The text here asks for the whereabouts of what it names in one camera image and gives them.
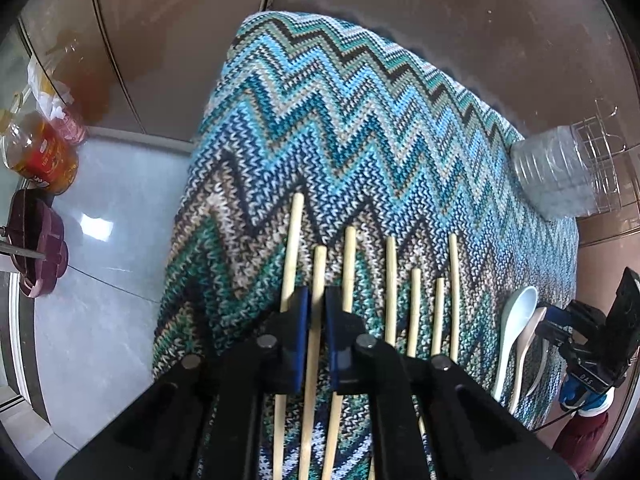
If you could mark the wooden chopstick two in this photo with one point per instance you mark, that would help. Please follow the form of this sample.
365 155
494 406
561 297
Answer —
312 364

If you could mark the wire utensil rack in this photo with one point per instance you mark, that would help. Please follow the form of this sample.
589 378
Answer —
609 183

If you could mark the wooden chopstick four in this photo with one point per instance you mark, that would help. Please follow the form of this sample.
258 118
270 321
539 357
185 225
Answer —
390 291

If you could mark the wooden chopstick six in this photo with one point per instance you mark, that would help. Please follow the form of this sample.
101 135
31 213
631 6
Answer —
438 317

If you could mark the wooden chopstick seven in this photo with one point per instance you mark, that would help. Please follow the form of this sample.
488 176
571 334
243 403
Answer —
454 297

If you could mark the light blue ceramic spoon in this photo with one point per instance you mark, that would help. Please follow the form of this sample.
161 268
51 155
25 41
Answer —
516 313

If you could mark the wooden chopstick one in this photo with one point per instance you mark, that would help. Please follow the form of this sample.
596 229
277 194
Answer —
288 286

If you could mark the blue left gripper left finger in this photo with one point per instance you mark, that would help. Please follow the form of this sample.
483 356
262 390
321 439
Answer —
294 342

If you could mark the zigzag knitted table cloth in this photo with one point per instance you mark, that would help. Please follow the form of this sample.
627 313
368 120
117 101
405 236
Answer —
374 137

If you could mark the wooden chopstick five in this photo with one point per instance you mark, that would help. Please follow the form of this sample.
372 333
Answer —
414 313

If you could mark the beige ceramic spoon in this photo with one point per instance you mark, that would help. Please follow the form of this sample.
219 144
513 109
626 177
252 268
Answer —
522 345

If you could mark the wooden chopstick three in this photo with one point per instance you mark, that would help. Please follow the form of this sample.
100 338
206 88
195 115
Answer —
348 280

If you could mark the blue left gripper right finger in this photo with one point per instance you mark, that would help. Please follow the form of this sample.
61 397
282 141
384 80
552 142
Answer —
342 330

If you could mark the cooking oil bottle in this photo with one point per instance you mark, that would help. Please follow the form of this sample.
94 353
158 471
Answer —
32 148

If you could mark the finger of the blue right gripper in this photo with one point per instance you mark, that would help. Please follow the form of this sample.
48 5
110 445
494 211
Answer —
557 324

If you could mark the purple plastic stool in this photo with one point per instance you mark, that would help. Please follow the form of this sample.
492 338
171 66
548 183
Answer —
34 226

